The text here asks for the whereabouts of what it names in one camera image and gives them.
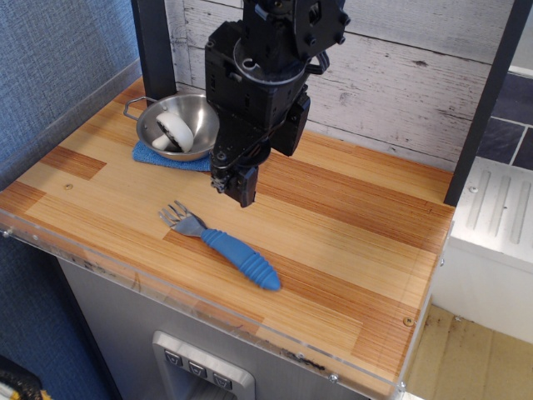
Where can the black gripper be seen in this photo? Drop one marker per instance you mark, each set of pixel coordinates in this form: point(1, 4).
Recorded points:
point(256, 81)

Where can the stainless steel bowl with handles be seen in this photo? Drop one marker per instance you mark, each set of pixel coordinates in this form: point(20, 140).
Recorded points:
point(193, 109)

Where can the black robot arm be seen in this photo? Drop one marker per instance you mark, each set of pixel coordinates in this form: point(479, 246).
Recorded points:
point(315, 25)

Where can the black vertical post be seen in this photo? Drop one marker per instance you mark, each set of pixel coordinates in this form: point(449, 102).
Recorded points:
point(505, 52)
point(154, 47)

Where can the black left vertical post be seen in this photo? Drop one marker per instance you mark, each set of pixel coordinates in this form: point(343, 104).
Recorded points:
point(154, 47)

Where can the white toy sink unit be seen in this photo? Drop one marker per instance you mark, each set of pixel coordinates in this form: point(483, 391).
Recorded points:
point(486, 269)

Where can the black right vertical post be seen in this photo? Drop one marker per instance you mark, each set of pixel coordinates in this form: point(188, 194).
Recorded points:
point(505, 52)

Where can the blue handled fork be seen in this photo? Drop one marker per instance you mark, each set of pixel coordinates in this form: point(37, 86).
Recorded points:
point(248, 261)

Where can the white toy mushroom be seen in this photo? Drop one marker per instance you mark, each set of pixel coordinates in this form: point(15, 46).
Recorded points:
point(176, 136)

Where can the clear acrylic counter edge guard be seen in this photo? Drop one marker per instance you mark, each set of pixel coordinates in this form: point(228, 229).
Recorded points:
point(341, 325)

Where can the silver dispenser panel with buttons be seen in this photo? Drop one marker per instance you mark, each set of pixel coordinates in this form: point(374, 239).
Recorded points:
point(189, 372)

